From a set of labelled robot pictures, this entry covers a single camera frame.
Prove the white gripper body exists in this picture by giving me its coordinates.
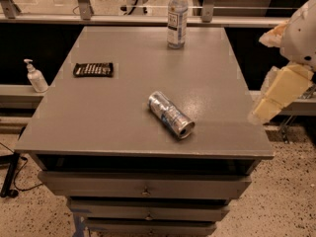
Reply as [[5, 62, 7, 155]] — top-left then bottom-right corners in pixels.
[[280, 0, 316, 69]]

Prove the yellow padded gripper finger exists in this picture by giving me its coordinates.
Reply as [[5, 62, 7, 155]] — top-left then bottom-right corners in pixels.
[[249, 62, 314, 122], [259, 21, 288, 47]]

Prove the silver blue redbull can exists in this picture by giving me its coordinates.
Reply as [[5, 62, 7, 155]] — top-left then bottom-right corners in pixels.
[[148, 91, 195, 139]]

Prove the clear plastic water bottle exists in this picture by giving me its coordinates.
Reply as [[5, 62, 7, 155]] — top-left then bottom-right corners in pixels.
[[167, 0, 189, 48]]

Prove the black snack packet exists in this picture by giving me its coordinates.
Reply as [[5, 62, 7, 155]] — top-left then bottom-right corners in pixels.
[[73, 62, 114, 77]]

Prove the grey drawer cabinet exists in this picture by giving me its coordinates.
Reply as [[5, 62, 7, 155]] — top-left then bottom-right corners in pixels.
[[14, 26, 275, 237]]

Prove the bottom grey drawer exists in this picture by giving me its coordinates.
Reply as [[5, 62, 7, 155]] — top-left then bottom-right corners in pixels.
[[84, 219, 216, 236]]

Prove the grey drawer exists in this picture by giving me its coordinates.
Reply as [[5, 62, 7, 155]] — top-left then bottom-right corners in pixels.
[[67, 199, 229, 221], [39, 171, 251, 199], [84, 219, 216, 236]]

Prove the middle grey drawer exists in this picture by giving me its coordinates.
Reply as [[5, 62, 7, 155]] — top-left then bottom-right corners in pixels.
[[67, 199, 229, 221]]

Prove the white pump dispenser bottle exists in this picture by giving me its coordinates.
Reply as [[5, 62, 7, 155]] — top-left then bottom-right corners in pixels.
[[24, 59, 48, 93]]

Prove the top grey drawer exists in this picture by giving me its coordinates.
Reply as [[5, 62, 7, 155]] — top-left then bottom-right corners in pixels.
[[39, 171, 251, 199]]

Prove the metal railing bracket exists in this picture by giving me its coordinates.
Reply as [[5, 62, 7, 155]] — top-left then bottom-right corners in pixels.
[[278, 84, 316, 144]]

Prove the black floor cable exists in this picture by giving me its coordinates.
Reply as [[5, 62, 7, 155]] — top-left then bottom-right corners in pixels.
[[0, 141, 43, 198]]

